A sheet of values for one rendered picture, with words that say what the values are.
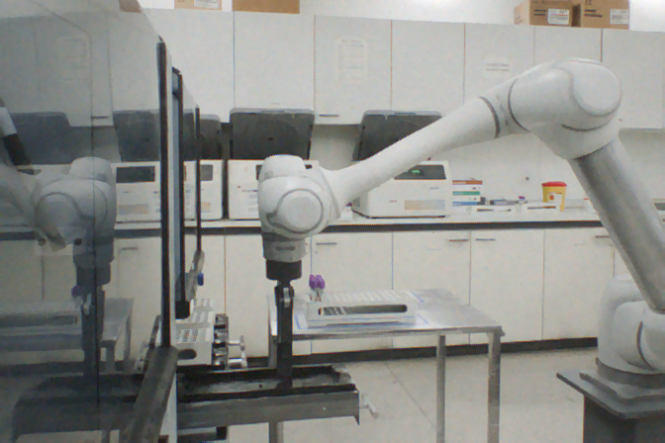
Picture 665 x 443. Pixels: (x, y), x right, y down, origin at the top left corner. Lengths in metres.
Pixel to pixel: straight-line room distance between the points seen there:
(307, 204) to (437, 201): 2.76
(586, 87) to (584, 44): 3.43
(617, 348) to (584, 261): 2.65
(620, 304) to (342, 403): 0.71
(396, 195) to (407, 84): 0.79
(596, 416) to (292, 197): 1.00
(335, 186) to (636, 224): 0.59
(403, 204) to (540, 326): 1.25
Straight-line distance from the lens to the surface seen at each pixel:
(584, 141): 1.15
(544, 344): 4.20
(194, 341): 1.28
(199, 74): 3.74
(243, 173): 3.45
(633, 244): 1.26
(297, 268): 1.16
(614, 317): 1.53
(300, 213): 0.93
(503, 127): 1.27
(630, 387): 1.56
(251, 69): 3.75
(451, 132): 1.23
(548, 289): 4.06
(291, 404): 1.15
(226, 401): 1.14
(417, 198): 3.61
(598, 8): 4.69
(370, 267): 3.57
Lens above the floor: 1.24
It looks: 3 degrees down
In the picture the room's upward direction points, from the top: straight up
